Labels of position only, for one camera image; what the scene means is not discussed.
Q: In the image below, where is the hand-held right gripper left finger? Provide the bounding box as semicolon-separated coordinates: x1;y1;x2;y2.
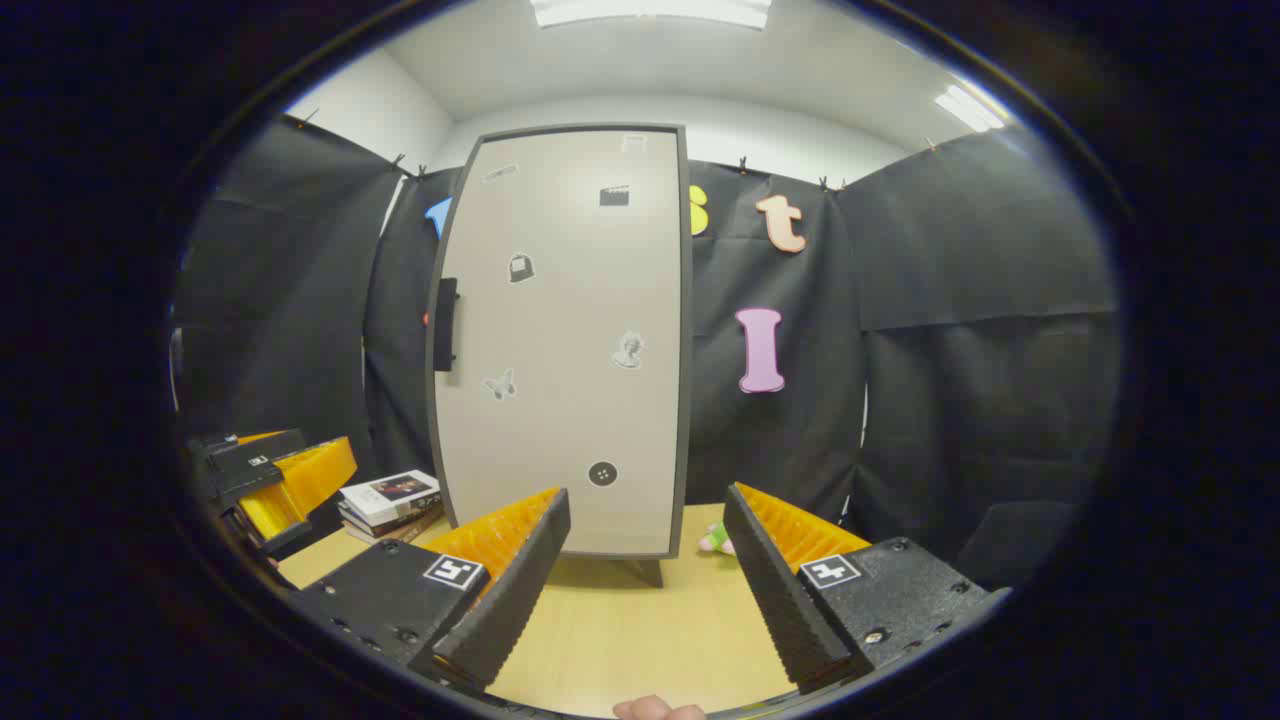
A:
290;487;572;696

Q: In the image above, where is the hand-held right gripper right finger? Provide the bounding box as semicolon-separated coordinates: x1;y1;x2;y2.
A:
722;482;1011;695

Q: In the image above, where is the brown book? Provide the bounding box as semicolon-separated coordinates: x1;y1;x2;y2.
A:
345;510;446;547

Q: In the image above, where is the grey cabinet door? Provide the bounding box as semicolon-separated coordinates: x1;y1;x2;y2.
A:
426;123;693;559

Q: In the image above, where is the grey cabinet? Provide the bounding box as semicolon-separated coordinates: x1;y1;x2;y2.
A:
426;123;693;589

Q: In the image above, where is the black cabinet door handle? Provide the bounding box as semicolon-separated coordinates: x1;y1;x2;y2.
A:
433;277;460;372

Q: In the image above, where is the white book with photo cover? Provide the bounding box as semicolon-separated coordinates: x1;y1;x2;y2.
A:
338;469;442;527

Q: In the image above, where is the long ceiling light panel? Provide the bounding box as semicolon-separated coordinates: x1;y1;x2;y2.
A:
530;0;773;29

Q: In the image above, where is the dark-edged book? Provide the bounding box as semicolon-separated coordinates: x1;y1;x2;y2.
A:
338;503;443;539

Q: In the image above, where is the black backdrop cloth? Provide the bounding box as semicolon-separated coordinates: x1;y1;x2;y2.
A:
172;113;1121;591

